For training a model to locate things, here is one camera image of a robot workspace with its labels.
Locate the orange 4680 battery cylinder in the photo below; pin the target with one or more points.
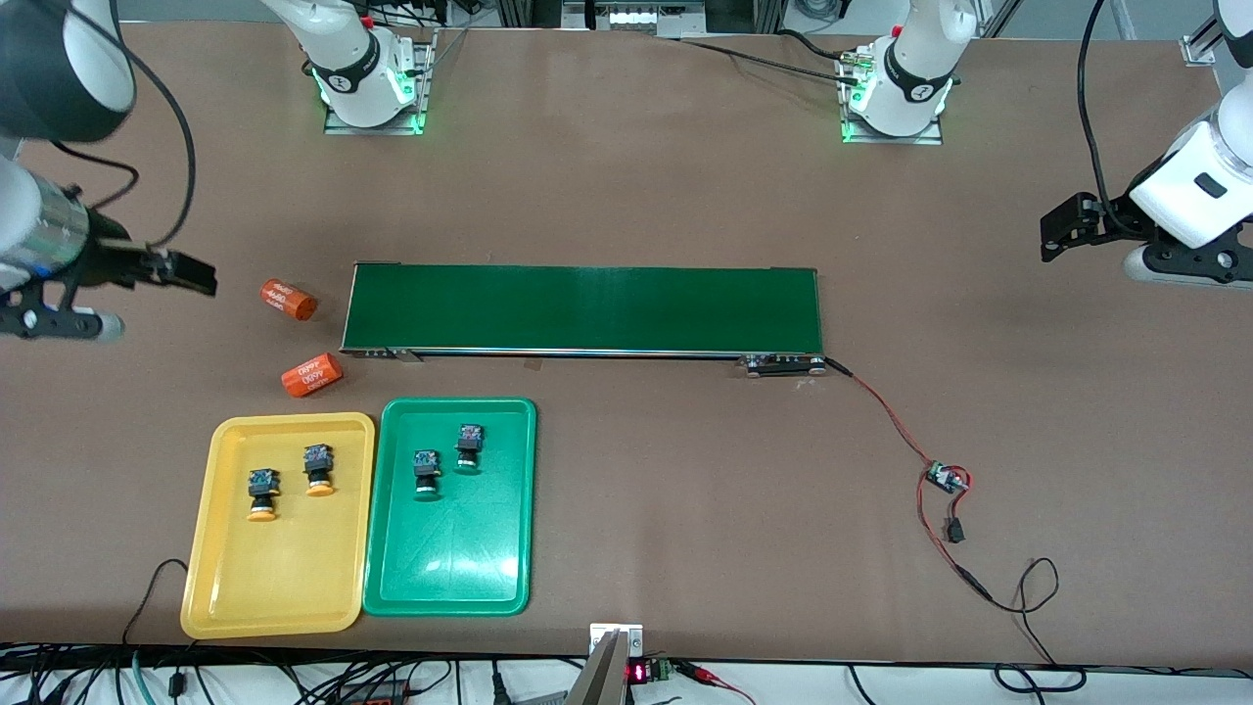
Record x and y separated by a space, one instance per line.
313 377
287 299

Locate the green conveyor belt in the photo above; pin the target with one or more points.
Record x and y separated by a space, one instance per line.
587 308

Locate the red clip lead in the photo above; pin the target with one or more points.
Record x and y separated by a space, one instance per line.
707 674

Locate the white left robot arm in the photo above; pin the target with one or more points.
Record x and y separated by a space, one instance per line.
1199 186

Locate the yellow plastic tray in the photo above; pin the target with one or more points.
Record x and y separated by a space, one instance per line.
284 568

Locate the grey metal beam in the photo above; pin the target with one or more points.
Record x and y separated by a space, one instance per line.
597 681

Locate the green mushroom push button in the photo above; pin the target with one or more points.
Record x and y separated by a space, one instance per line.
426 460
470 434

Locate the aluminium frame profile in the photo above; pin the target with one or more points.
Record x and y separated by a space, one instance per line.
1199 49

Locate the green plastic tray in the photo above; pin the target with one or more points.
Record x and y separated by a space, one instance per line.
450 548

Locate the red LED display module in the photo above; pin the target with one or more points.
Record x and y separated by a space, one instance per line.
638 673

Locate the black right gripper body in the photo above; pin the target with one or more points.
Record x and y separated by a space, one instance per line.
106 262

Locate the black inline switch red lead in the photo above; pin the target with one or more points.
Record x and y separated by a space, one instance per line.
955 533

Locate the silver equipment box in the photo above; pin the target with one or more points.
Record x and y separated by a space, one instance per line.
631 15

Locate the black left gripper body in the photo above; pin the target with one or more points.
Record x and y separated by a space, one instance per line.
1104 219

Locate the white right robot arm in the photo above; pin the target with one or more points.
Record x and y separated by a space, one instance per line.
59 78

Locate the small black controller board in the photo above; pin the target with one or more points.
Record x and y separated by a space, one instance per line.
945 477

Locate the silver mount bracket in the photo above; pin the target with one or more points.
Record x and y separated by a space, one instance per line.
631 636

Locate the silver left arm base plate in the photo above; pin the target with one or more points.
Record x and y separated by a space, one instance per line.
881 139

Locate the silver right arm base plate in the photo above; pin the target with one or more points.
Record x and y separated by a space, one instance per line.
372 129

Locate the yellow mushroom push button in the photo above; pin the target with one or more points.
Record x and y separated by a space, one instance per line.
318 460
262 485

